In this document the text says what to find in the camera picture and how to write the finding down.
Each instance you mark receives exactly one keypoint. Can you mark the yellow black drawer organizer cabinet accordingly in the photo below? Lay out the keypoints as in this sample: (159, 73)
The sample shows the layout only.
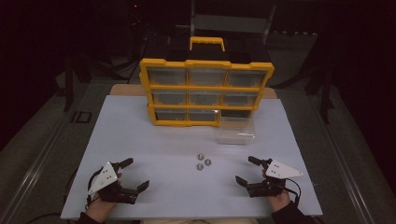
(205, 87)

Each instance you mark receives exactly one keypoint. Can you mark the metal floor rail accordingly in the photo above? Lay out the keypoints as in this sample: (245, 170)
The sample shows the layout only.
(34, 169)
(345, 168)

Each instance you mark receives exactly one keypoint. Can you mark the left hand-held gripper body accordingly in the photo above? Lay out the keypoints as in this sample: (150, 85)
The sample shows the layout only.
(104, 180)

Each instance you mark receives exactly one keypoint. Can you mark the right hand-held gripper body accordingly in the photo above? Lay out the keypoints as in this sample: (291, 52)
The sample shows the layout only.
(280, 170)

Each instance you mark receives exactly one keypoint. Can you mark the person's right hand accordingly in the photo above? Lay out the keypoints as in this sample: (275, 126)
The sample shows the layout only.
(280, 201)

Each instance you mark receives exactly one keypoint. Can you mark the grey metal stand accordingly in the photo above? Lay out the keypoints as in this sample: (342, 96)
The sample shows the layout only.
(230, 23)

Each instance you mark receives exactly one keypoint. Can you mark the silver metal nut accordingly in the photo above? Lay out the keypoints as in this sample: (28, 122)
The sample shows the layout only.
(199, 166)
(200, 156)
(207, 162)

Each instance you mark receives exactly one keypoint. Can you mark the black stand legs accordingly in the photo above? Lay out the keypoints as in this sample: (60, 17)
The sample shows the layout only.
(68, 84)
(325, 93)

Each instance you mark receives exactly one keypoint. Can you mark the person's left hand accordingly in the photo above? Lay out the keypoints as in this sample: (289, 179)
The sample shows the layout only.
(99, 208)

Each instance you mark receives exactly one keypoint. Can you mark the clear plastic drawer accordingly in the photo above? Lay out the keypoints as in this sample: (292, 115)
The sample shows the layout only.
(236, 133)

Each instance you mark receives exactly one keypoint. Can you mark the group of clear cabinet drawers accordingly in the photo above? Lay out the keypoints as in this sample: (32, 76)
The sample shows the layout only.
(168, 76)

